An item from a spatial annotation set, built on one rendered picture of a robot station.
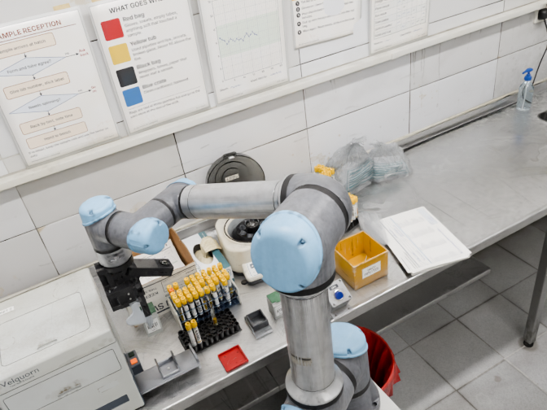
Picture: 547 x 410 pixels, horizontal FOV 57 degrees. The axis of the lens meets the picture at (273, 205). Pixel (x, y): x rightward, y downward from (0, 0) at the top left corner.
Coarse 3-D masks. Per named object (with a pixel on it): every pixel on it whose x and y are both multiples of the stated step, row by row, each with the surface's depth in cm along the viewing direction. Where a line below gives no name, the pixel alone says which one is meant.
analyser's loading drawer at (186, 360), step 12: (192, 348) 140; (156, 360) 137; (168, 360) 140; (180, 360) 140; (192, 360) 139; (144, 372) 138; (156, 372) 138; (168, 372) 137; (180, 372) 137; (144, 384) 135; (156, 384) 134
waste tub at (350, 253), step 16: (352, 240) 167; (368, 240) 166; (336, 256) 162; (352, 256) 170; (368, 256) 170; (384, 256) 158; (336, 272) 166; (352, 272) 155; (368, 272) 157; (384, 272) 161; (352, 288) 159
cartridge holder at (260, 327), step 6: (252, 312) 152; (258, 312) 153; (246, 318) 153; (252, 318) 153; (258, 318) 153; (264, 318) 151; (252, 324) 148; (258, 324) 148; (264, 324) 149; (252, 330) 149; (258, 330) 149; (264, 330) 148; (270, 330) 149; (258, 336) 147
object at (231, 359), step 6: (234, 348) 146; (240, 348) 145; (222, 354) 144; (228, 354) 144; (234, 354) 144; (240, 354) 144; (222, 360) 143; (228, 360) 142; (234, 360) 142; (240, 360) 142; (246, 360) 141; (228, 366) 141; (234, 366) 140; (228, 372) 139
